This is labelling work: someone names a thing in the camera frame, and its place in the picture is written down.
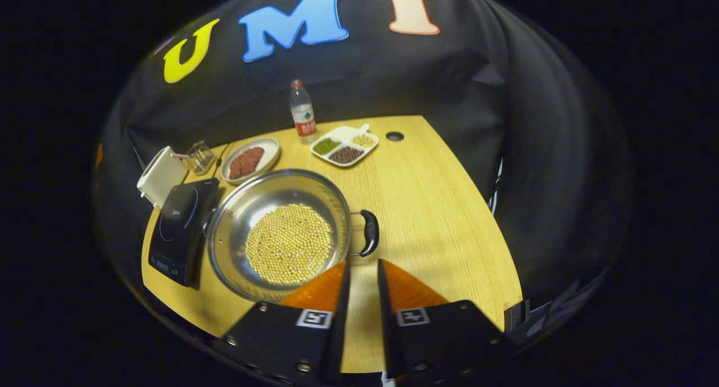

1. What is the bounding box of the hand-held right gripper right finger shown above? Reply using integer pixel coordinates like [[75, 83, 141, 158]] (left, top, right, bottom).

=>
[[376, 258, 507, 380]]

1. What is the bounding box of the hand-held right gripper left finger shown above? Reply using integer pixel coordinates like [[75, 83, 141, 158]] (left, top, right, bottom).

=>
[[215, 260, 353, 386]]

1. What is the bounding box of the stainless steel pot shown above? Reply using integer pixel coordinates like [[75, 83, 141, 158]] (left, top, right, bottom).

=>
[[203, 169, 380, 304]]

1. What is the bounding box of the black induction cooktop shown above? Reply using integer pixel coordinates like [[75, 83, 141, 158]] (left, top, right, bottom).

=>
[[147, 177, 221, 290]]

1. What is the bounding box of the pile of yellow soybeans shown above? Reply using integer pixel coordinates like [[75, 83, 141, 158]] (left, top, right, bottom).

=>
[[245, 203, 334, 285]]

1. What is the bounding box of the pile of dark beans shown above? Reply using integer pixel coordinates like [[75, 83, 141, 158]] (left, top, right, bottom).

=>
[[329, 145, 365, 165]]

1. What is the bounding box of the white round plate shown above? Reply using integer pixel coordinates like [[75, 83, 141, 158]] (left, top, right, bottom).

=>
[[220, 137, 281, 186]]

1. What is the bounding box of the white divided tray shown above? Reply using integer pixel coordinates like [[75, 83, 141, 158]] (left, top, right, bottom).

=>
[[310, 124, 380, 168]]

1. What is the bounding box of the clear water bottle red label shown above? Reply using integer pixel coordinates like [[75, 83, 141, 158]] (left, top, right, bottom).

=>
[[288, 79, 318, 144]]

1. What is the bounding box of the white toaster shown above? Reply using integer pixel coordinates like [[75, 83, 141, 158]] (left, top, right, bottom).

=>
[[136, 145, 189, 208]]

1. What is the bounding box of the black power cable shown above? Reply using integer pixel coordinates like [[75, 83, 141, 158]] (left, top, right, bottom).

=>
[[212, 142, 234, 177]]

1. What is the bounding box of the metal wire utensil holder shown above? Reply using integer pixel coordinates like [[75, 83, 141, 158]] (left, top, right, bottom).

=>
[[188, 140, 216, 175]]

